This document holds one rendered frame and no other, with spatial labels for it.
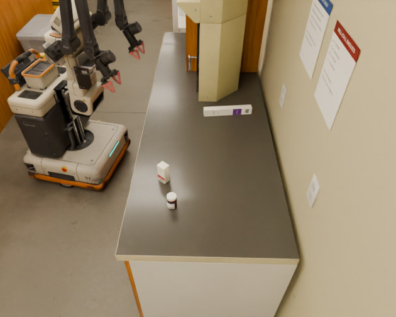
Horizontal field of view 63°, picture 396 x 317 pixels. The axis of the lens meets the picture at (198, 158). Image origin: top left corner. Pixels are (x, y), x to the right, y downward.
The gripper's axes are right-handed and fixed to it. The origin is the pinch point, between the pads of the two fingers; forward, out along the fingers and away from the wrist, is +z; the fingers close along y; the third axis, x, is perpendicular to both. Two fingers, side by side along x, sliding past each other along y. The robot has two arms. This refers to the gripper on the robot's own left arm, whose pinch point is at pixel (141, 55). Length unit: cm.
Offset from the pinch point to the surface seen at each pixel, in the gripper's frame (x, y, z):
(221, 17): -74, -35, -12
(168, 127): -33, -67, 23
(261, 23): -83, 7, 11
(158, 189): -40, -110, 27
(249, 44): -72, 5, 21
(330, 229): -111, -133, 35
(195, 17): -63, -38, -18
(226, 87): -59, -28, 29
